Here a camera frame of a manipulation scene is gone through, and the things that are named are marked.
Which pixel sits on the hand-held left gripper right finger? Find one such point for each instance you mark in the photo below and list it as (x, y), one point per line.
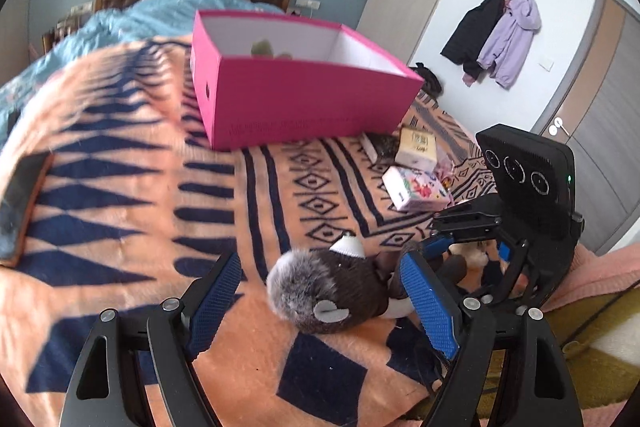
(430, 302)

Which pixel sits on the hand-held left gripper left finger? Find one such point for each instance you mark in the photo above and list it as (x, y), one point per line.
(215, 302)

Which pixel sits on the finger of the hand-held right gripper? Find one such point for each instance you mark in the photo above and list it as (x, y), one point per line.
(467, 217)
(515, 267)

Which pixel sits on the cream plush toy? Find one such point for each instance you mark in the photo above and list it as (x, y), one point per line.
(470, 254)

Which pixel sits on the floral tissue pack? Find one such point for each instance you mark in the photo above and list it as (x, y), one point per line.
(415, 189)

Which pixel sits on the brown grey plush toy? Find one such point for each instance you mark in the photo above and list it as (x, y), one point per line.
(345, 277)

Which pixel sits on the pink cardboard box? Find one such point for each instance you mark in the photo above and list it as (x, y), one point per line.
(300, 97)

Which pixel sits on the small pink toy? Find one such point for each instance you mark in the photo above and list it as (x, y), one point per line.
(445, 171)

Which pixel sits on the beige tissue pack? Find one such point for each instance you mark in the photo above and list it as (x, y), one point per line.
(415, 149)

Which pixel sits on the grey brown door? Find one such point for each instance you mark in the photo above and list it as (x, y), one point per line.
(600, 107)

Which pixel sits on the black book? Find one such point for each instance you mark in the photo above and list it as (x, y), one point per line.
(382, 148)

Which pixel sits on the olive striped clothing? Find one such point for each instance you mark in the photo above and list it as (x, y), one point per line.
(595, 347)

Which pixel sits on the pink garment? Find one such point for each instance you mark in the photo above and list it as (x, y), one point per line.
(469, 79)

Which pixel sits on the black bag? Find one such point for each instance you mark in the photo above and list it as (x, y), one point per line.
(427, 79)

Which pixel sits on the purple jacket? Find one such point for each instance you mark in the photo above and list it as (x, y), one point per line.
(510, 42)

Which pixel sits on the black jacket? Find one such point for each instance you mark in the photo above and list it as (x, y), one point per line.
(472, 32)

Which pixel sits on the smartphone in brown case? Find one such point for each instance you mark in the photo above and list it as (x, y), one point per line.
(20, 207)

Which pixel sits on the green plush toy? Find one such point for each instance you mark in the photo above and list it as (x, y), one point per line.
(261, 48)

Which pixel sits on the blue duvet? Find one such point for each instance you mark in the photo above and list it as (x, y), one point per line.
(125, 22)

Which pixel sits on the cluttered bedside table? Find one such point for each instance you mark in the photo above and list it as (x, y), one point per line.
(60, 34)

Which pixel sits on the white light switch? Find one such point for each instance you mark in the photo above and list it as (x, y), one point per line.
(546, 65)

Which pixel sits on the white wall socket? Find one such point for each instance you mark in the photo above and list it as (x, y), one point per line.
(307, 3)

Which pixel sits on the white wall switch panel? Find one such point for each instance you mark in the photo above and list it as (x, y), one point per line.
(81, 8)

